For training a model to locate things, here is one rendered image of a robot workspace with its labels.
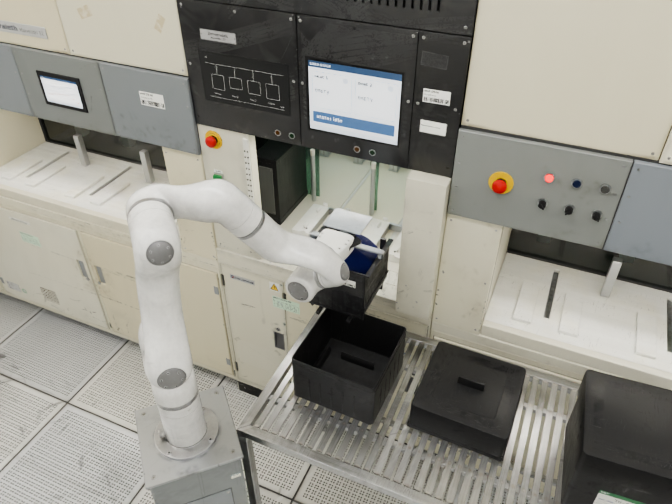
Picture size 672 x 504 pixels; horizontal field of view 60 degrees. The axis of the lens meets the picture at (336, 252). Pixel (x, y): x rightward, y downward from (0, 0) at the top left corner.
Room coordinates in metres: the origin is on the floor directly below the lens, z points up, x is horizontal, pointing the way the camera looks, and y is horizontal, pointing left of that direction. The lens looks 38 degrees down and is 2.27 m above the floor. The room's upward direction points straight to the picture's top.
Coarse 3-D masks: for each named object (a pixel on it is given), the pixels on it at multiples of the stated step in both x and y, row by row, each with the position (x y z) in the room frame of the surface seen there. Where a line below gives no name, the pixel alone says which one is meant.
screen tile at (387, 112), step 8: (360, 80) 1.57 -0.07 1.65; (368, 80) 1.56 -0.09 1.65; (360, 88) 1.57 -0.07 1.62; (368, 88) 1.56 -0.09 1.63; (376, 88) 1.55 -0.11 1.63; (384, 88) 1.54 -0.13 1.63; (376, 96) 1.55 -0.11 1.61; (384, 96) 1.54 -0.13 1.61; (392, 96) 1.53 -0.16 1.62; (360, 104) 1.57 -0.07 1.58; (368, 104) 1.56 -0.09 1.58; (376, 104) 1.55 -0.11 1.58; (384, 104) 1.54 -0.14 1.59; (392, 104) 1.53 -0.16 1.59; (360, 112) 1.57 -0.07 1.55; (368, 112) 1.56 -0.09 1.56; (376, 112) 1.55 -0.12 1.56; (384, 112) 1.54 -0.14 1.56; (392, 112) 1.53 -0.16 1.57; (392, 120) 1.53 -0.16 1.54
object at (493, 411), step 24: (432, 360) 1.24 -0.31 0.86; (456, 360) 1.24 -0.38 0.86; (480, 360) 1.24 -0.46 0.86; (432, 384) 1.14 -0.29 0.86; (456, 384) 1.14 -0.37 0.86; (480, 384) 1.12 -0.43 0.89; (504, 384) 1.14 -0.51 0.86; (432, 408) 1.05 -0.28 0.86; (456, 408) 1.05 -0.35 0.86; (480, 408) 1.05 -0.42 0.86; (504, 408) 1.05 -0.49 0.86; (432, 432) 1.04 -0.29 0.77; (456, 432) 1.01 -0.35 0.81; (480, 432) 0.98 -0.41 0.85; (504, 432) 0.97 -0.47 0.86
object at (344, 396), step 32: (320, 320) 1.36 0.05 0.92; (352, 320) 1.39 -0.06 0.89; (384, 320) 1.34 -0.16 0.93; (320, 352) 1.35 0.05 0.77; (352, 352) 1.36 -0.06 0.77; (384, 352) 1.34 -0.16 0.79; (320, 384) 1.14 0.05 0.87; (352, 384) 1.09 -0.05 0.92; (384, 384) 1.14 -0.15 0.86; (352, 416) 1.09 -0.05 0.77
